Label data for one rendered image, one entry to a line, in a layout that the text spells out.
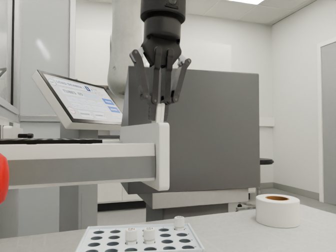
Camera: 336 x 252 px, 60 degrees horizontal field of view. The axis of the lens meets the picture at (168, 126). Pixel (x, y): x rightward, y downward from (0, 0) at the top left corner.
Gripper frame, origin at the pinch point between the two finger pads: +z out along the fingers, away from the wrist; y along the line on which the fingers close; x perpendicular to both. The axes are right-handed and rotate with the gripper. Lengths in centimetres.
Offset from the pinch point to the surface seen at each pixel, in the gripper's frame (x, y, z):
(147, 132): -4.9, -3.9, 2.4
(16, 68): 51, -30, -17
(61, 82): 93, -15, -21
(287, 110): 297, 334, -48
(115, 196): 289, 61, 75
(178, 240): -26.0, -7.1, 14.1
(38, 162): -9.3, -21.4, 7.4
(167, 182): -11.3, -2.4, 10.4
